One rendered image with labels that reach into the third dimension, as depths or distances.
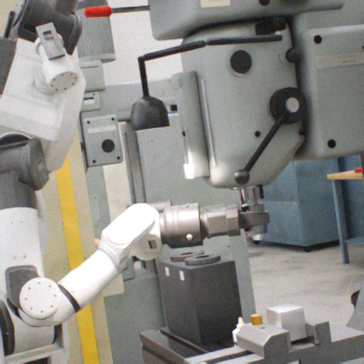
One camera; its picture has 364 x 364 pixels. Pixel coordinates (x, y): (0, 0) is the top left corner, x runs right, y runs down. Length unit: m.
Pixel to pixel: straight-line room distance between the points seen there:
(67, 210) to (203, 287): 1.42
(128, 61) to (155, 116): 9.61
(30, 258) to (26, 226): 0.06
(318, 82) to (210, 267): 0.58
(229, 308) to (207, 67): 0.68
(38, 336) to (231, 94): 0.87
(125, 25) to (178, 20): 9.59
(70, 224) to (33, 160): 1.68
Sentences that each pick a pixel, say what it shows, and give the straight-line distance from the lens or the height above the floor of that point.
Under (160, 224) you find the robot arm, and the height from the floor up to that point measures 1.26.
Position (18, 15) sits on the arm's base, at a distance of 1.94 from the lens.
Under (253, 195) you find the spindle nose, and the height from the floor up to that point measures 1.29.
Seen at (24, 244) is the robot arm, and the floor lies 1.26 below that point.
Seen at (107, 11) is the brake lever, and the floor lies 1.70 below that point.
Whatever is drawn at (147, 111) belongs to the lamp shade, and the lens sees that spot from 1.51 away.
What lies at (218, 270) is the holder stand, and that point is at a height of 1.09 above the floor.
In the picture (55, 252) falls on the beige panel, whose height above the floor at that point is 1.04.
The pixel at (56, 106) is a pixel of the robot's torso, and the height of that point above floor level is 1.53.
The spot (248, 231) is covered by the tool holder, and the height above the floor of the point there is 1.22.
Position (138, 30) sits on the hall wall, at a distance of 11.22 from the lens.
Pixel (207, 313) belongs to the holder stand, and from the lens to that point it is 1.99.
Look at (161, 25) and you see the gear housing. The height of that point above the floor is 1.65.
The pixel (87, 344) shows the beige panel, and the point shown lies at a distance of 3.39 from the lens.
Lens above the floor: 1.42
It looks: 3 degrees down
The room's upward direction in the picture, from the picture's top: 8 degrees counter-clockwise
